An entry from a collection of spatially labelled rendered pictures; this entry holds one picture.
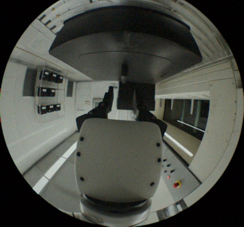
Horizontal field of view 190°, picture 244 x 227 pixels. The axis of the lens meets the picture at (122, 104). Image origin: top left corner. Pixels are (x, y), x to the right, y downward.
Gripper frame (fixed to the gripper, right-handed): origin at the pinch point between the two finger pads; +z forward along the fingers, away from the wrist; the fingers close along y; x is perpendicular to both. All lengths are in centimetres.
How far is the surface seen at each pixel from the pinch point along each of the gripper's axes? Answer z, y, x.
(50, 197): -170, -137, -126
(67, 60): 4.4, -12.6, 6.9
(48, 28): 6.3, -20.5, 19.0
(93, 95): 277, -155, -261
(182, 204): -52, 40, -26
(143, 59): 5.0, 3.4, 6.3
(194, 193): -36, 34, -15
